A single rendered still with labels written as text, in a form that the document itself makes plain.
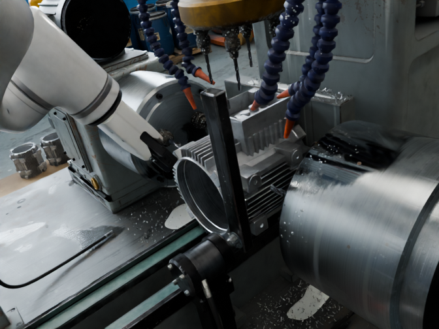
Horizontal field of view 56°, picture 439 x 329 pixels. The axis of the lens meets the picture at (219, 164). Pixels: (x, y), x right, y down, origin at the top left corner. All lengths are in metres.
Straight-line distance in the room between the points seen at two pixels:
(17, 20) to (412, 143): 0.44
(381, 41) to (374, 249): 0.40
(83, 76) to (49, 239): 0.67
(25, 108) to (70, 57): 0.09
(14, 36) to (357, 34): 0.56
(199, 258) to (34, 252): 0.67
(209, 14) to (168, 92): 0.31
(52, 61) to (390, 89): 0.55
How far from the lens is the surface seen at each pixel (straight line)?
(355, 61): 0.81
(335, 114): 0.71
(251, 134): 0.70
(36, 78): 0.60
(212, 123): 0.53
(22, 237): 1.26
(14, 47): 0.47
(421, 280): 0.47
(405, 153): 0.52
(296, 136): 0.75
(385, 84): 0.79
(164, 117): 0.90
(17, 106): 0.61
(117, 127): 0.63
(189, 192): 0.81
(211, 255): 0.59
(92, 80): 0.61
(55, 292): 1.02
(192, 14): 0.65
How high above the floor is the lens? 1.42
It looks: 29 degrees down
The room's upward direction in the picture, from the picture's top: 12 degrees counter-clockwise
